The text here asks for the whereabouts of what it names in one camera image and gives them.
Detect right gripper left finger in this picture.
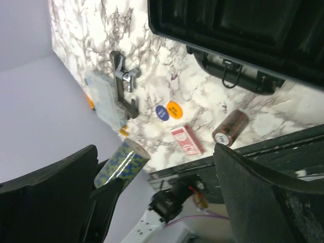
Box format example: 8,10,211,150
1,145,98,242

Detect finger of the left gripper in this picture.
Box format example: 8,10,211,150
80,159,126,242

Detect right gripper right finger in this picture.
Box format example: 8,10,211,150
213,143,323,242

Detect blue poker chip stack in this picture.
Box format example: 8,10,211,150
94,138,151,188

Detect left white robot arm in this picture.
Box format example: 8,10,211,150
78,159,197,242

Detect black poker set case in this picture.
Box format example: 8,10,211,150
147,1,323,95

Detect grey metal clamp bar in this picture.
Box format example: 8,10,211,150
110,51,139,120

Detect red playing card deck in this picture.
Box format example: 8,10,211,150
171,124,205,156

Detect orange tool at left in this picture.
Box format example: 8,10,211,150
86,95,95,111

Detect clear plastic parts box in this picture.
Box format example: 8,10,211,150
85,69,126,131

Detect blue small blind button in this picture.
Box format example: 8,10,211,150
155,105,170,122

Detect orange big blind button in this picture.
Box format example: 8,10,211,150
166,101,183,119

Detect chrome faucet tap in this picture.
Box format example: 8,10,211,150
115,55,141,93

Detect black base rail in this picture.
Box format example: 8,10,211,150
149,125,324,204

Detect yellow handled pliers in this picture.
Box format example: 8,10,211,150
119,126,129,137

